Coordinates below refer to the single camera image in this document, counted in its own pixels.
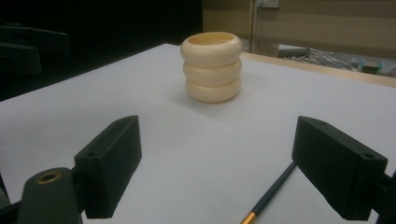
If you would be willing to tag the small green box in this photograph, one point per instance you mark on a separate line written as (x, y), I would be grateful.
(370, 67)

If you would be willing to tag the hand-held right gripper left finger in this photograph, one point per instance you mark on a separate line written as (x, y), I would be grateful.
(107, 168)

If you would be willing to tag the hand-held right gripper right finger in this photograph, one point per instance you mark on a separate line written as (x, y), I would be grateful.
(336, 168)

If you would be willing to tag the wooden spoon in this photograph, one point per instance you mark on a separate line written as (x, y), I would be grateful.
(271, 194)

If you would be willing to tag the cream ribbed pen holder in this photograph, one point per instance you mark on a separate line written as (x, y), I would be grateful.
(212, 68)

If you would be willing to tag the grey flat object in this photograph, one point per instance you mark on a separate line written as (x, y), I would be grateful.
(292, 51)

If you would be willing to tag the black curtain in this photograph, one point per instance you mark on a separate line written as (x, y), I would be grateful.
(124, 21)

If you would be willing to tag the white wall socket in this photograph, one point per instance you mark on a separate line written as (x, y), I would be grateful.
(268, 3)

